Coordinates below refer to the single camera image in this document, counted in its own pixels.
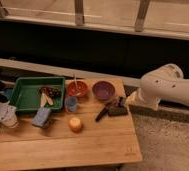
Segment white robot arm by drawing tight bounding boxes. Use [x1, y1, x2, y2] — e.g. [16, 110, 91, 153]
[125, 63, 189, 111]

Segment purple bowl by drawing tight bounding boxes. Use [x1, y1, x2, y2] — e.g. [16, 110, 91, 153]
[92, 81, 115, 100]

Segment orange bowl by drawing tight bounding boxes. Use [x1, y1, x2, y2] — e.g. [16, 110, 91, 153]
[66, 81, 88, 97]

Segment white spoon in bowl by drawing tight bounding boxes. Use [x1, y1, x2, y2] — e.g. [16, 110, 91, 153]
[74, 74, 78, 95]

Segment blue plastic cup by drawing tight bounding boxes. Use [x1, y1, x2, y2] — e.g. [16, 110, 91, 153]
[65, 96, 78, 112]

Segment yellow apple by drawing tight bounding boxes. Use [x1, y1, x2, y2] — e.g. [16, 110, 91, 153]
[68, 117, 83, 133]

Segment pale wedge pieces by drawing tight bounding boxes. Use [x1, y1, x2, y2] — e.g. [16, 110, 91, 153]
[40, 93, 53, 107]

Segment blue sponge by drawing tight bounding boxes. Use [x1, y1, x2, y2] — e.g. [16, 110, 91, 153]
[31, 107, 51, 128]

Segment green plastic tray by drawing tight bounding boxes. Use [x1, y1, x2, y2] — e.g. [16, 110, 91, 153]
[10, 76, 65, 113]

